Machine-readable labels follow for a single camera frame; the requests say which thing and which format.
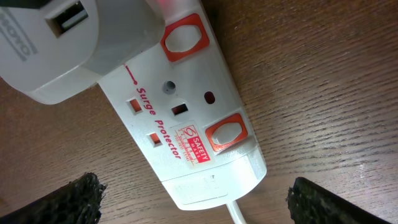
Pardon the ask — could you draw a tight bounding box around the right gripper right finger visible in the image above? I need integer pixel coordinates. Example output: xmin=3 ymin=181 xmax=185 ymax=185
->
xmin=286 ymin=177 xmax=390 ymax=224

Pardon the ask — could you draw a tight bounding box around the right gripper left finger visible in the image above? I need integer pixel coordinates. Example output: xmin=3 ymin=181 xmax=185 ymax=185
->
xmin=1 ymin=173 xmax=106 ymax=224

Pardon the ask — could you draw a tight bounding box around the white power strip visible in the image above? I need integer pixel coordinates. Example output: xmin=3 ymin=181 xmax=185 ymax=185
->
xmin=99 ymin=1 xmax=267 ymax=210

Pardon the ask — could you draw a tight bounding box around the white USB charger plug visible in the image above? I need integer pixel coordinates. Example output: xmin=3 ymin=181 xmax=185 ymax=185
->
xmin=1 ymin=0 xmax=165 ymax=105

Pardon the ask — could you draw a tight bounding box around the white power strip cord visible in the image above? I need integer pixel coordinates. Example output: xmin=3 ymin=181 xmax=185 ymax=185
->
xmin=226 ymin=200 xmax=248 ymax=224

